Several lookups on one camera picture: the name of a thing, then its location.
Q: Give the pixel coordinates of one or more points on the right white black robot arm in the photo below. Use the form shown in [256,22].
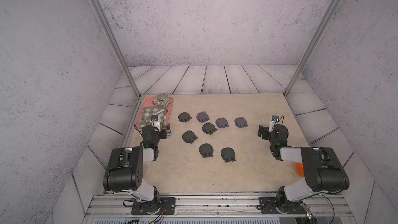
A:
[323,172]

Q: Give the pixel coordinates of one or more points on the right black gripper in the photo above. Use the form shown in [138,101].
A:
[266,132]

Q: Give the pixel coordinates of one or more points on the metal corner post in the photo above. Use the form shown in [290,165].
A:
[114,45]
[322,26]

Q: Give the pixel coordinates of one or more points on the green checkered cloth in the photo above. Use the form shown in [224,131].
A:
[153,114]

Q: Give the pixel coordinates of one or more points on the left metal corner post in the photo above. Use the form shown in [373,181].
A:
[114,45]

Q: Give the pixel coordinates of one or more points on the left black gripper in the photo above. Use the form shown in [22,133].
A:
[163,136]

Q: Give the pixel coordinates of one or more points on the pink plastic tray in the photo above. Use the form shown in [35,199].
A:
[148,103]

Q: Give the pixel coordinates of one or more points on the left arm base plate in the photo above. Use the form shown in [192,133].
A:
[164,206]

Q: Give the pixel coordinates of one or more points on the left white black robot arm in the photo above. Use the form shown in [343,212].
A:
[124,172]

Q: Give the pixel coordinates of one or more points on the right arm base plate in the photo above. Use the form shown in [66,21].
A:
[270,205]

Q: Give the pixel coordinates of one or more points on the right metal corner post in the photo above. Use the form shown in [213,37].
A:
[322,26]

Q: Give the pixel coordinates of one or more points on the striped ceramic cup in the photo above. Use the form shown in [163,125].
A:
[162,100]

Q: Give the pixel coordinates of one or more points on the aluminium rail frame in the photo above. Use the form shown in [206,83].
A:
[223,208]

